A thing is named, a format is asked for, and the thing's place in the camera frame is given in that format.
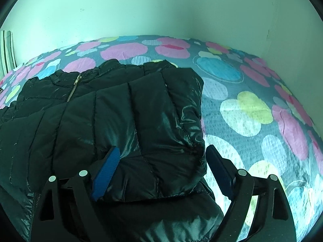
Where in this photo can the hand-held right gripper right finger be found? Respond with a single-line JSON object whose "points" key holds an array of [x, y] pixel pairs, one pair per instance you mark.
{"points": [[220, 171]]}

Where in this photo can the polka dot bed sheet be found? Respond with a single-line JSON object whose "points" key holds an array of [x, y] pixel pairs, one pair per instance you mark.
{"points": [[252, 131]]}

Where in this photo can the black puffer jacket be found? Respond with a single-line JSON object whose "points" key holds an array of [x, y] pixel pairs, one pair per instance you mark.
{"points": [[126, 118]]}

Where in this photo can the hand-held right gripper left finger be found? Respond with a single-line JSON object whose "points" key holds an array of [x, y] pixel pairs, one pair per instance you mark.
{"points": [[107, 171]]}

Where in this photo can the white striped pillow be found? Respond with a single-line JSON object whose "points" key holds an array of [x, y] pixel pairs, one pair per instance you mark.
{"points": [[6, 53]]}

